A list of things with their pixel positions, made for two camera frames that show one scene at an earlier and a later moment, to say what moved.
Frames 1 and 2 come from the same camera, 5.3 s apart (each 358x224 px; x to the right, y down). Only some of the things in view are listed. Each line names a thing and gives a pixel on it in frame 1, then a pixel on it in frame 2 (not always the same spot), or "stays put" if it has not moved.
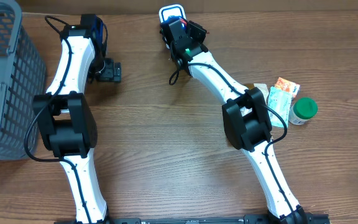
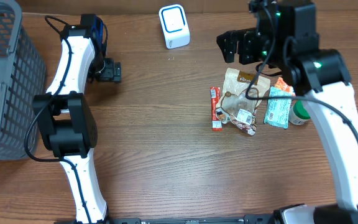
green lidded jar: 302,109 stays put
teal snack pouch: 279,99 stays put
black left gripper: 110,72 stays put
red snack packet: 183,21 to 215,93
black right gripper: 198,30 to 245,47
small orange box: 287,85 stays put
